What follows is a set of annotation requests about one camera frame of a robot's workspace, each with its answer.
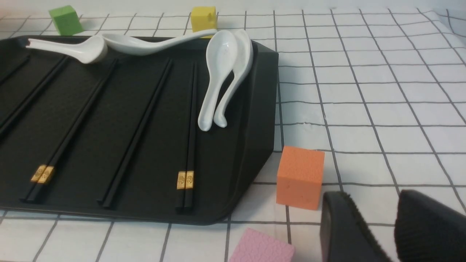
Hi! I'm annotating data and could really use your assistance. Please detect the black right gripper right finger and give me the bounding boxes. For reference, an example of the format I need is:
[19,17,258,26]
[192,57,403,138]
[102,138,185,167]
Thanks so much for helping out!
[394,190,466,262]

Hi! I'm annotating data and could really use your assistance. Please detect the white ceramic spoon far left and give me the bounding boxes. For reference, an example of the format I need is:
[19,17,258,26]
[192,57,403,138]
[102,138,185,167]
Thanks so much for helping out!
[25,35,108,64]

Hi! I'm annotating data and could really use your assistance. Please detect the black plastic tray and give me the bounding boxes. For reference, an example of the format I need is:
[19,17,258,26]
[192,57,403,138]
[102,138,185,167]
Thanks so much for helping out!
[0,35,279,225]

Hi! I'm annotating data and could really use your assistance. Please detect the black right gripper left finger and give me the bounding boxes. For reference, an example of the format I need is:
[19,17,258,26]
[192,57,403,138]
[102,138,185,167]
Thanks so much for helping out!
[320,192,391,262]

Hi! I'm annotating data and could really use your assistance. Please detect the pink foam block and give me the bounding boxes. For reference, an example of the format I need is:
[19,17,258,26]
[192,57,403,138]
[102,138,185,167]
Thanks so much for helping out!
[229,228,296,262]

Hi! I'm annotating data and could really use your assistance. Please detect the black chopstick pair left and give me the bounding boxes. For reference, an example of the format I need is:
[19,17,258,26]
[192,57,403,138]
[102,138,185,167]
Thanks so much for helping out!
[0,56,68,136]

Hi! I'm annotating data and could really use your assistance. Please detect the single black chopstick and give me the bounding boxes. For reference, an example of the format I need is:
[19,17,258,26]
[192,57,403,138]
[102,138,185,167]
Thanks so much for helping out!
[98,58,173,209]

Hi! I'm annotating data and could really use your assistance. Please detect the black chopstick pair right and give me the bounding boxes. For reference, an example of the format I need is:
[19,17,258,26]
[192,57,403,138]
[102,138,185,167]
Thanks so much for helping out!
[176,62,198,214]

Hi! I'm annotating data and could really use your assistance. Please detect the yellow cube block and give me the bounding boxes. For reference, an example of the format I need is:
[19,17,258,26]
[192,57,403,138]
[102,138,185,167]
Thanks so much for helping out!
[191,6,218,33]

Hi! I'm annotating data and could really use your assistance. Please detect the black chopstick pair middle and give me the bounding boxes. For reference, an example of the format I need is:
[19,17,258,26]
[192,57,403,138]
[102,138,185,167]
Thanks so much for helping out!
[19,58,119,203]

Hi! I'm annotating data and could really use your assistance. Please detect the white checked tablecloth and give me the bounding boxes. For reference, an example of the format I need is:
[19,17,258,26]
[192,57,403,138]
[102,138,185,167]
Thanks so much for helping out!
[1,8,466,262]

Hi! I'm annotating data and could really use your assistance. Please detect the black chopstick pair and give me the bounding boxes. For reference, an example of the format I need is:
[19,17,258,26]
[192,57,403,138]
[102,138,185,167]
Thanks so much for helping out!
[0,56,68,136]
[176,62,198,214]
[19,58,119,203]

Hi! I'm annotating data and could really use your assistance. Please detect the orange cube block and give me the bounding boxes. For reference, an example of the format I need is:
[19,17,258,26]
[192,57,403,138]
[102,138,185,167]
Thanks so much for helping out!
[276,146,325,210]

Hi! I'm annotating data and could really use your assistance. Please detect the white ceramic spoon outer right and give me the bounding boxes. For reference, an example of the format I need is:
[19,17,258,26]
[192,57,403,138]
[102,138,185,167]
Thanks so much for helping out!
[213,29,253,128]

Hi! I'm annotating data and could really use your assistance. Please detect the green cube block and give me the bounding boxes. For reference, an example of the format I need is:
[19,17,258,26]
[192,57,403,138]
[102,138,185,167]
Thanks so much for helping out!
[48,5,84,35]

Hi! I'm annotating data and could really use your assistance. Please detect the white ceramic spoon centre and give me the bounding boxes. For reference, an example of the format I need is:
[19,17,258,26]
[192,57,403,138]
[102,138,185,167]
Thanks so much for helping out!
[100,29,218,55]

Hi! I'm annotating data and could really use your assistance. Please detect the white ceramic spoon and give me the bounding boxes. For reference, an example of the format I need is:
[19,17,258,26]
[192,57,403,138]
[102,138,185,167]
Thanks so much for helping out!
[198,30,238,132]
[213,29,253,128]
[100,29,218,55]
[25,35,108,64]

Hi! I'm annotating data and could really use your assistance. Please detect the white ceramic spoon inner right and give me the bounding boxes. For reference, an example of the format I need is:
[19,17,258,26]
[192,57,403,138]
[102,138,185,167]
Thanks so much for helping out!
[198,30,238,132]

